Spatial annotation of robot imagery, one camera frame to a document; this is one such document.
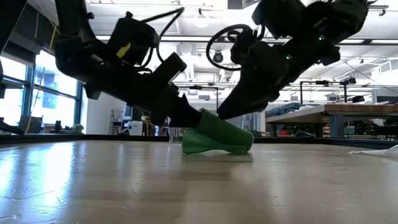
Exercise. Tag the blue cloth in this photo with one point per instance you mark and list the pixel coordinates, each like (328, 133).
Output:
(284, 109)

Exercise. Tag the large window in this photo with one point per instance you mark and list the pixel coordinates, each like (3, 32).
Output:
(53, 102)

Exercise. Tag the black metal stand frame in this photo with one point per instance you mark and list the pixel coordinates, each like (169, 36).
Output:
(205, 88)

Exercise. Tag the black table frame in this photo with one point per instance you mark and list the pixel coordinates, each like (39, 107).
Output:
(46, 138)

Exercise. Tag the cardboard box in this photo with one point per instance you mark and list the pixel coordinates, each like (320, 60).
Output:
(29, 124)

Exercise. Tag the grass green elastic bandage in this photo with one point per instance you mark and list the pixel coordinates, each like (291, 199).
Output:
(224, 137)

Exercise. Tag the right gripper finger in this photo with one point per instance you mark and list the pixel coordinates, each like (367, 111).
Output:
(245, 96)

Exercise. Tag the black pipe frame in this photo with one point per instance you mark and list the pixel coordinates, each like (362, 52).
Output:
(323, 82)

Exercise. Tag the yellow tag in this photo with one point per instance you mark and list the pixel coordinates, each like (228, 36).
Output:
(123, 50)

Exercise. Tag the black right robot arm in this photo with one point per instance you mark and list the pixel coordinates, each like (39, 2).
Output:
(311, 15)

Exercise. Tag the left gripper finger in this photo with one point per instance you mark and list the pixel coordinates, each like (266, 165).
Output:
(159, 116)
(186, 115)

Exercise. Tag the white box device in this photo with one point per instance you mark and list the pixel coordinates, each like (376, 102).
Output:
(136, 128)

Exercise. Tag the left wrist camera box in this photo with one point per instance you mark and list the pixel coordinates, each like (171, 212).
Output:
(170, 67)

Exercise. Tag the wooden workbench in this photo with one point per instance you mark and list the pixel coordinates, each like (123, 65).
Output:
(342, 109)

